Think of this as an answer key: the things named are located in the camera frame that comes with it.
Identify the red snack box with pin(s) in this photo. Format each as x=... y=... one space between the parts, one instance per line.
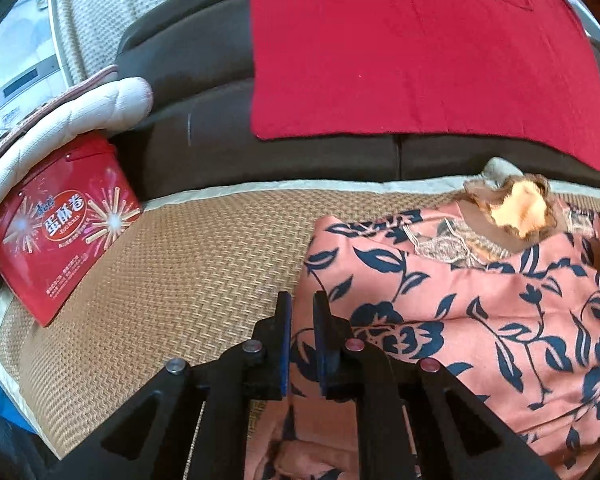
x=55 y=240

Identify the red cloth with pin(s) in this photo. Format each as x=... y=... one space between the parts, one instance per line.
x=405 y=60

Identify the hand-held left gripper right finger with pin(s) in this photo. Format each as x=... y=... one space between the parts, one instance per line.
x=322 y=345

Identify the blue plastic item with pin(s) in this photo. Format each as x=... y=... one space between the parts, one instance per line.
x=5 y=400

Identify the orange floral garment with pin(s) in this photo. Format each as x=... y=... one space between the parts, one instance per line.
x=455 y=310

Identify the dark brown sofa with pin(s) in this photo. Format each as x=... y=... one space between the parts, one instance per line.
x=205 y=60

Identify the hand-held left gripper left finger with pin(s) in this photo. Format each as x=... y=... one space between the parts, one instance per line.
x=284 y=345

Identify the cream textured sofa cover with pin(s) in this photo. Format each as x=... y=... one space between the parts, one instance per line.
x=130 y=0

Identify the white quilted cushion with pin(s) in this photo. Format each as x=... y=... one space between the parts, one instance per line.
x=80 y=110

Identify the woven straw mat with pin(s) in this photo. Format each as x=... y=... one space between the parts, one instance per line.
x=205 y=260

